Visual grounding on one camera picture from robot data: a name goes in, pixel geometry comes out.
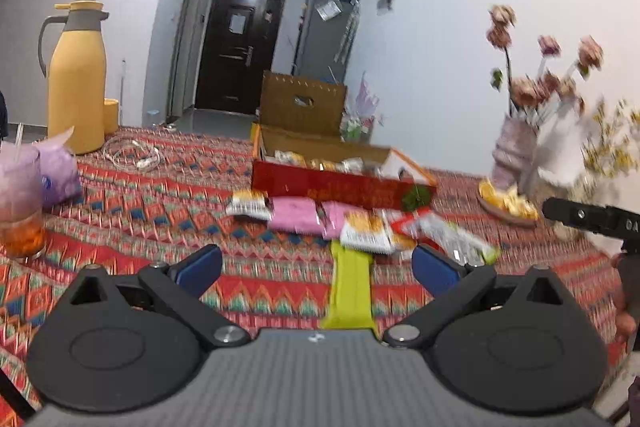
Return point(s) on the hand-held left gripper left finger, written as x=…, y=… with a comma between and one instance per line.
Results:
x=200, y=269

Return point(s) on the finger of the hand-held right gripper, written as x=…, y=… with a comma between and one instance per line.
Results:
x=575, y=213

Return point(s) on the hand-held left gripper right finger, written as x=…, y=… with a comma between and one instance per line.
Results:
x=435, y=269

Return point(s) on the pile of snack packets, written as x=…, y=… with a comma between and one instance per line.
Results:
x=367, y=232

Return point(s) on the long green snack packet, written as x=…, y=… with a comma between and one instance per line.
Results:
x=350, y=287

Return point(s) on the pink snack packet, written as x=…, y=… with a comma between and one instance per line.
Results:
x=336, y=218
x=295, y=214

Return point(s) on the red cardboard box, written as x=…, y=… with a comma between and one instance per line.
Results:
x=325, y=192

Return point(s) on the heap of snack packets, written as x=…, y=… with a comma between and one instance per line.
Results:
x=330, y=164

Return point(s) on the person's right hand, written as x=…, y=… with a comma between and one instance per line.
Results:
x=622, y=307

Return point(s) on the floral patterned vase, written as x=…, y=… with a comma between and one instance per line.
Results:
x=565, y=177

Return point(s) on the shallow beige bowl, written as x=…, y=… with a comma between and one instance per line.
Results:
x=505, y=213

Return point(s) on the patterned red tablecloth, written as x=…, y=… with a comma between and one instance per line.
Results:
x=150, y=217

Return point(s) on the yellow flower branches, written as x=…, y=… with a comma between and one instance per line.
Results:
x=615, y=142

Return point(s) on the dried pink roses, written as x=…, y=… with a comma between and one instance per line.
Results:
x=530, y=92

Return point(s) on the cluttered storage shelf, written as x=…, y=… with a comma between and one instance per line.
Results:
x=357, y=127

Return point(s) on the purple tissue pack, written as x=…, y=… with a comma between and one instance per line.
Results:
x=60, y=172

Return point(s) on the yellow cup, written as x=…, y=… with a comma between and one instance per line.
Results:
x=111, y=117

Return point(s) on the brown chair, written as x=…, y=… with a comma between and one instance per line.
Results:
x=285, y=107

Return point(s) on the clear plastic drink cup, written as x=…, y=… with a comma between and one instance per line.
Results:
x=20, y=207

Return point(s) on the dark entrance door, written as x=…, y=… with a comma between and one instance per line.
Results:
x=225, y=72

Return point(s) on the yellow thermos jug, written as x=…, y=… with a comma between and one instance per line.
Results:
x=77, y=97

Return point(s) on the interior door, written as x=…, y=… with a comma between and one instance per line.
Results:
x=185, y=47

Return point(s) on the white paper notice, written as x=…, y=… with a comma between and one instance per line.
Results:
x=237, y=23

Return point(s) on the grey refrigerator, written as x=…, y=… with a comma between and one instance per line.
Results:
x=320, y=42

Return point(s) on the clear plastic bag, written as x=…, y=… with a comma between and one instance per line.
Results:
x=330, y=9

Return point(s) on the purple wall decoration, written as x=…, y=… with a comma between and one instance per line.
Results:
x=367, y=94

